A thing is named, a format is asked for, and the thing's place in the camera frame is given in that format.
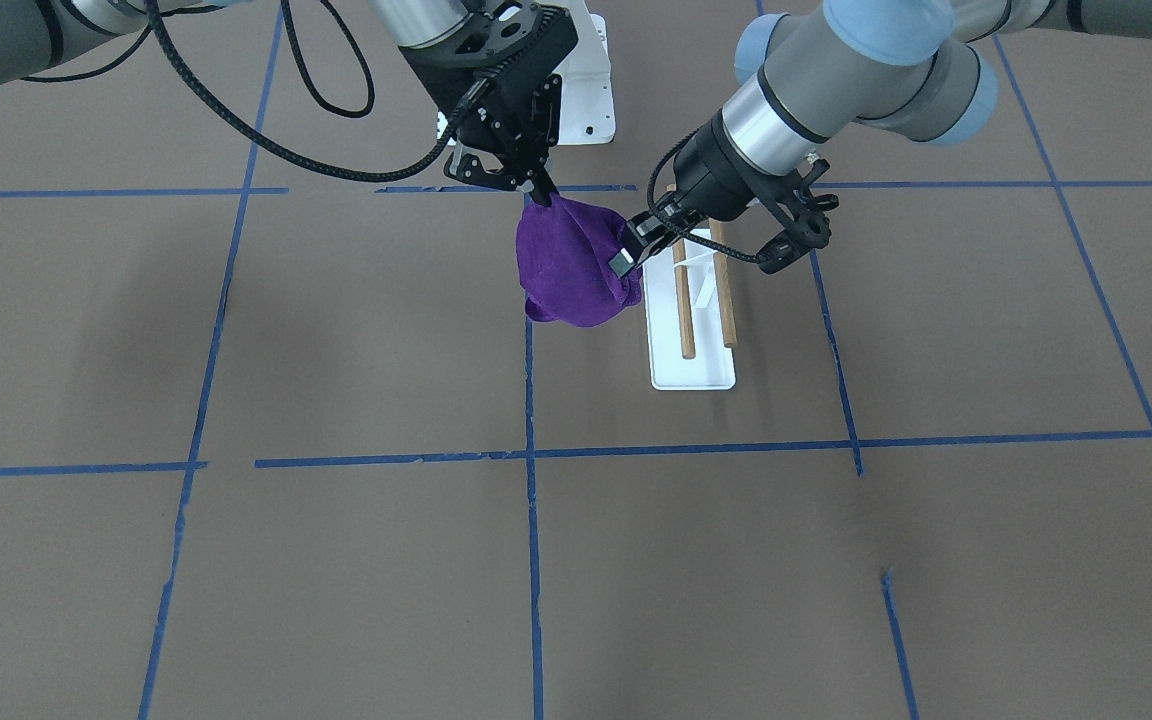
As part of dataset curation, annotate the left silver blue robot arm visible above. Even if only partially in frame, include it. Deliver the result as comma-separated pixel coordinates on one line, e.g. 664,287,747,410
608,1,1152,278

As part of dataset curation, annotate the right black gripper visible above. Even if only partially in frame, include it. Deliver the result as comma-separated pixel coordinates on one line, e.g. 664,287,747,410
404,3,579,209

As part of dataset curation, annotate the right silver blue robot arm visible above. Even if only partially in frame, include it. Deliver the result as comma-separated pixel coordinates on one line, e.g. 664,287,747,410
0,1,579,205

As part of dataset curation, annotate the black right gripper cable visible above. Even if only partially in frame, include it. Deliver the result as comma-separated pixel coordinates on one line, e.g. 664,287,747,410
20,0,477,185

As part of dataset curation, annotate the white towel rack with wooden bars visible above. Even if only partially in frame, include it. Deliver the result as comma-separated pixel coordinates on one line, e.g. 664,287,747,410
643,240,738,391

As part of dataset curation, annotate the purple towel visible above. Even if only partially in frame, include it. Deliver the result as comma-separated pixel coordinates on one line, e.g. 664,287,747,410
515,194,643,328

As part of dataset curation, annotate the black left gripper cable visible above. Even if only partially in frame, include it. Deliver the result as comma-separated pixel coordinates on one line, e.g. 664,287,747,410
646,141,787,267

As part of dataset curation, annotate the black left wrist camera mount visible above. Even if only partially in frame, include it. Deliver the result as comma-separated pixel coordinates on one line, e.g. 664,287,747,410
753,154,840,275

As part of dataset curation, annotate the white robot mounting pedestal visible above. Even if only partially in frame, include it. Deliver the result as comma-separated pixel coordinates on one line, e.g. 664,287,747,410
434,0,617,147

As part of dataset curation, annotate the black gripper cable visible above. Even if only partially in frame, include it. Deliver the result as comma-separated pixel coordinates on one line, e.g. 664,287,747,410
646,141,787,267
20,0,477,185

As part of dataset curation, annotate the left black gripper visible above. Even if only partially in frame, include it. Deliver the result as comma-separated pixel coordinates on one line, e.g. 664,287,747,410
608,118,776,279

